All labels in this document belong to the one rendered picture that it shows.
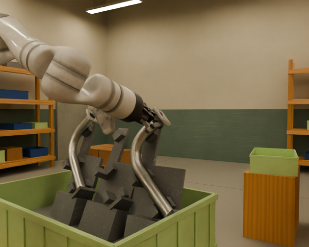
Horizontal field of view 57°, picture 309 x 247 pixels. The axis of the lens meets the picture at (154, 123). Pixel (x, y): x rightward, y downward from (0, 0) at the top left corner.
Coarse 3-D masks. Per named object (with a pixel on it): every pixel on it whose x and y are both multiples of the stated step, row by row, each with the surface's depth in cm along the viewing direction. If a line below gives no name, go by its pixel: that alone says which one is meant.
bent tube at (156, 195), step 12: (156, 108) 79; (168, 120) 80; (144, 132) 79; (132, 144) 80; (132, 156) 79; (132, 168) 78; (144, 168) 78; (144, 180) 75; (156, 192) 72; (156, 204) 71; (168, 204) 70
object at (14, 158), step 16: (16, 64) 542; (0, 96) 515; (16, 96) 542; (0, 128) 555; (16, 128) 541; (32, 128) 581; (48, 128) 602; (0, 160) 518; (16, 160) 543; (32, 160) 565
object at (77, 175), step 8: (88, 112) 100; (88, 120) 98; (96, 120) 100; (80, 128) 102; (72, 136) 103; (80, 136) 104; (72, 144) 102; (72, 152) 100; (72, 160) 98; (72, 168) 96; (80, 176) 93; (80, 184) 91
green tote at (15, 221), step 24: (0, 192) 93; (24, 192) 99; (48, 192) 106; (192, 192) 86; (0, 216) 76; (24, 216) 68; (168, 216) 64; (192, 216) 71; (0, 240) 77; (24, 240) 68; (48, 240) 62; (72, 240) 57; (96, 240) 52; (120, 240) 52; (144, 240) 56; (168, 240) 63; (192, 240) 72
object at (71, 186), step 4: (80, 160) 100; (64, 164) 99; (68, 164) 99; (80, 164) 100; (64, 168) 99; (68, 168) 99; (84, 180) 94; (88, 180) 95; (68, 184) 93; (72, 184) 92; (88, 184) 93; (68, 188) 92; (72, 188) 91; (72, 192) 92
